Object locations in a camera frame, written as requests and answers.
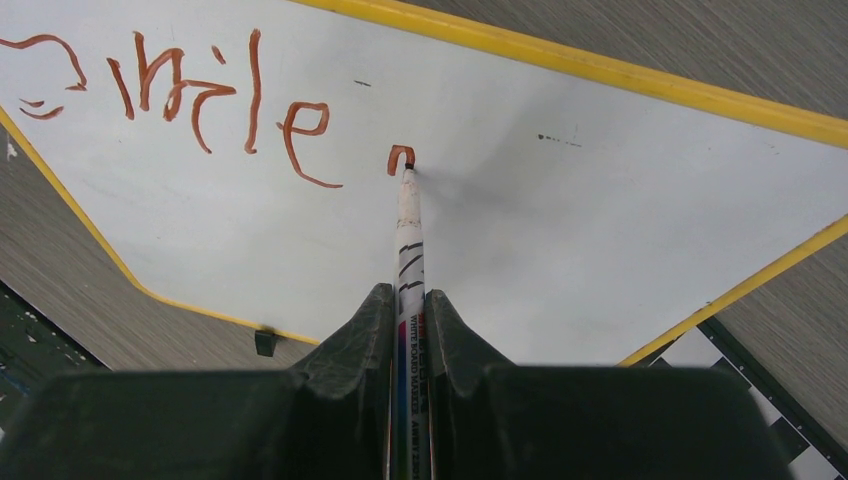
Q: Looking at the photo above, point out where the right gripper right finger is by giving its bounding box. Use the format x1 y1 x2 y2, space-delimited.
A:
425 290 790 479

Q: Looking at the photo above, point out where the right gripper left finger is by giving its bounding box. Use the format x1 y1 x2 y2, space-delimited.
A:
1 283 394 479

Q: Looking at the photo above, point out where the white red whiteboard marker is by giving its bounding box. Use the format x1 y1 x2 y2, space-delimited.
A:
389 162 432 479

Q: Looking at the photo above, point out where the yellow framed whiteboard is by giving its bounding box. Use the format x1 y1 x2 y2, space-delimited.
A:
1 1 847 364

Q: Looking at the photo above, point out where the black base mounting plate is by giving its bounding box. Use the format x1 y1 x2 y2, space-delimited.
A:
1 284 106 431

